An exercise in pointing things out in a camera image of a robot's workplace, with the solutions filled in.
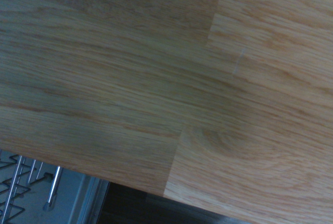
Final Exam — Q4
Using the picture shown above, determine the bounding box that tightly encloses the wire dishwasher rack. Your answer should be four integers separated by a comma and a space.
0, 150, 63, 224

